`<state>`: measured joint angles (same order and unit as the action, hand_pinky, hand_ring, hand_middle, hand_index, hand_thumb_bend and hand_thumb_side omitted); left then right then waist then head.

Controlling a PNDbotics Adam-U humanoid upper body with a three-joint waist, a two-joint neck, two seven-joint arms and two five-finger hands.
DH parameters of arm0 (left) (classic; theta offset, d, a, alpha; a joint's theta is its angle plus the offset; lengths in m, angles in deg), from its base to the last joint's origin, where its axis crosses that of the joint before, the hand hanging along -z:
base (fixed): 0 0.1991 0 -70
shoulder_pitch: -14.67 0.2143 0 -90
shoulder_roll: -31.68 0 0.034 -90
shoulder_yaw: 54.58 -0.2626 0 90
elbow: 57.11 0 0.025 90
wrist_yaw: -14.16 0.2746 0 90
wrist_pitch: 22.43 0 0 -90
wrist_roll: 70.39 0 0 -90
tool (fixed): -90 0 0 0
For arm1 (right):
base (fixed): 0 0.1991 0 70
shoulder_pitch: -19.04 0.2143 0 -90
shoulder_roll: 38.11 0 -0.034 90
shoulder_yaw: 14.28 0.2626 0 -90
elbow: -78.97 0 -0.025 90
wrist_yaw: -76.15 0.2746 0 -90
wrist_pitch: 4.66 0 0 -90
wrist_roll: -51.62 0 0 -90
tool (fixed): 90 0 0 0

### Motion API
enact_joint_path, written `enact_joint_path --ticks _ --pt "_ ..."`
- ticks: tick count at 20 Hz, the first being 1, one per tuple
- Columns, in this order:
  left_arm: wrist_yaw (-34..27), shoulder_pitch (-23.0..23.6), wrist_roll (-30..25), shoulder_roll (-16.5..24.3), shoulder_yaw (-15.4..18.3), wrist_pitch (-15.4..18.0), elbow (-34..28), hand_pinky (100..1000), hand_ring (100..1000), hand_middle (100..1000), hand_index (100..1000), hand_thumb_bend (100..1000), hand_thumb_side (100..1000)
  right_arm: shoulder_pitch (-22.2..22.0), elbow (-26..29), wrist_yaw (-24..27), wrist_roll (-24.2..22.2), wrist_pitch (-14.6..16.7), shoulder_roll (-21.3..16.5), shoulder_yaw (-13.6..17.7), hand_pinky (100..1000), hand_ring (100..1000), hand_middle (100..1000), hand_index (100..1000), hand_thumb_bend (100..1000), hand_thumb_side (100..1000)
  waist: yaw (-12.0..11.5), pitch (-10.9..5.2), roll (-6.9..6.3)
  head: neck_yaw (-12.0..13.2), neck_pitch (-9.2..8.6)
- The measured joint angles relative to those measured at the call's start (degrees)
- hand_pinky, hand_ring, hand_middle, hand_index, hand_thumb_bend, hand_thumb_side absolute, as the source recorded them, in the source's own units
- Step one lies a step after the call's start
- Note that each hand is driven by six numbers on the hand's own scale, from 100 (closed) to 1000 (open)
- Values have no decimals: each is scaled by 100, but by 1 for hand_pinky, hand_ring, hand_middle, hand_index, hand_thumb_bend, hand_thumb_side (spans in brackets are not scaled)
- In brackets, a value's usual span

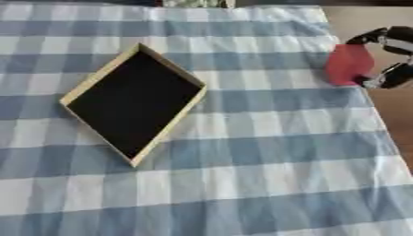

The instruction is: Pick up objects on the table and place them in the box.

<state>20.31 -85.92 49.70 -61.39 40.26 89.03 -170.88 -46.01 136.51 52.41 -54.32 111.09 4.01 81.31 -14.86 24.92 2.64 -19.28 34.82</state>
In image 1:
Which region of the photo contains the tan cardboard box black inside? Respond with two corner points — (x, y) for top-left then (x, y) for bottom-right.
(58, 42), (210, 169)

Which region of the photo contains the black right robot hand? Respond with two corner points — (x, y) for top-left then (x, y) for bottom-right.
(343, 26), (413, 90)

